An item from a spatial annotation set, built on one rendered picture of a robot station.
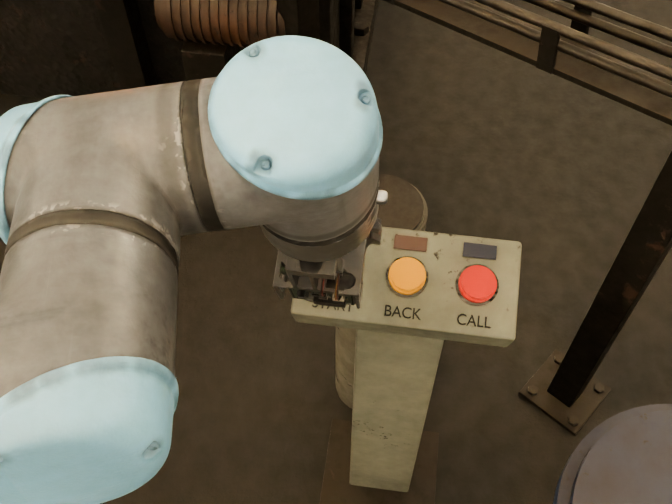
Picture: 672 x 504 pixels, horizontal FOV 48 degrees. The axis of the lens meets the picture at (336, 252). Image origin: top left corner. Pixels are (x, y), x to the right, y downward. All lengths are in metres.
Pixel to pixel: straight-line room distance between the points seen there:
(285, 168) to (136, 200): 0.08
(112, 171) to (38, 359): 0.11
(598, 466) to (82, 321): 0.71
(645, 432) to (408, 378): 0.28
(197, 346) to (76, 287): 1.12
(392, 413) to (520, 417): 0.43
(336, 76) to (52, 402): 0.22
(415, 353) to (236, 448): 0.57
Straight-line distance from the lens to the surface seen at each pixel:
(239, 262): 1.57
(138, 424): 0.35
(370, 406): 1.04
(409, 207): 0.98
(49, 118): 0.45
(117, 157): 0.42
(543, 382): 1.47
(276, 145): 0.40
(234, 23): 1.31
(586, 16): 0.99
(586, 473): 0.95
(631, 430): 0.99
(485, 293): 0.82
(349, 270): 0.61
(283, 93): 0.41
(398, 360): 0.91
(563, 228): 1.68
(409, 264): 0.82
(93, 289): 0.37
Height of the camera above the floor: 1.28
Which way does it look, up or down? 54 degrees down
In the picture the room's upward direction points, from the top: straight up
